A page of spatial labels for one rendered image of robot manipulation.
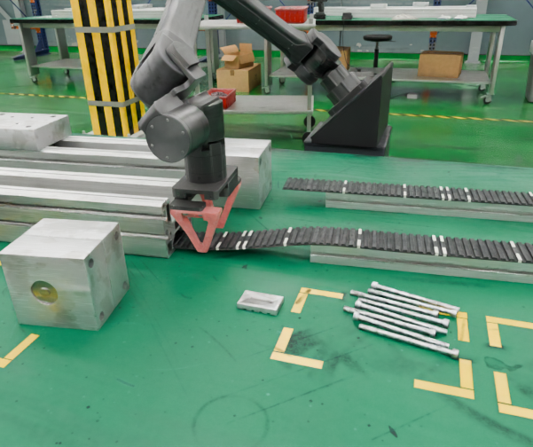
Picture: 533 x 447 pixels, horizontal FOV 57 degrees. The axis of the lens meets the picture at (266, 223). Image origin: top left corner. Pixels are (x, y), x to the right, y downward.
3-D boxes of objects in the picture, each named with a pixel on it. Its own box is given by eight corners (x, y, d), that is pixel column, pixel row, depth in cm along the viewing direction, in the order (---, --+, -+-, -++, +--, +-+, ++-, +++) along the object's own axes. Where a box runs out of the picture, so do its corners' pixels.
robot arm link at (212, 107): (228, 90, 66) (189, 88, 67) (207, 100, 60) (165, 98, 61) (231, 140, 69) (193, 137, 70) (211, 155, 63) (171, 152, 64)
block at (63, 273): (137, 278, 66) (127, 214, 62) (98, 331, 56) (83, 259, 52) (67, 272, 68) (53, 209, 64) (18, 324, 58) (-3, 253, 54)
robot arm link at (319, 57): (345, 67, 124) (330, 82, 127) (318, 35, 123) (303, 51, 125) (339, 73, 116) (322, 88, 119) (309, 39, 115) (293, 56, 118)
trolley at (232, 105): (315, 126, 429) (318, -2, 384) (315, 145, 379) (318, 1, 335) (198, 125, 438) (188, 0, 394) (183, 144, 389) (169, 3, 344)
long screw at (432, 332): (436, 334, 55) (437, 327, 54) (434, 340, 54) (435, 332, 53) (345, 309, 59) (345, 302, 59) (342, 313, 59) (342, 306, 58)
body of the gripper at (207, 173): (171, 200, 66) (166, 147, 63) (198, 174, 75) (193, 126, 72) (218, 204, 65) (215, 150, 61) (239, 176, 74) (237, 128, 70)
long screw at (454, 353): (458, 356, 51) (459, 348, 51) (457, 361, 51) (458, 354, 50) (360, 326, 56) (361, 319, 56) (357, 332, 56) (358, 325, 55)
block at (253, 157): (274, 184, 96) (273, 136, 92) (260, 209, 85) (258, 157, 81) (230, 180, 98) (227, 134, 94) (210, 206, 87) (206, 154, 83)
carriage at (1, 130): (74, 147, 100) (68, 114, 97) (41, 165, 91) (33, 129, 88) (6, 144, 104) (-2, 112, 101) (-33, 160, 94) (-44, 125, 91)
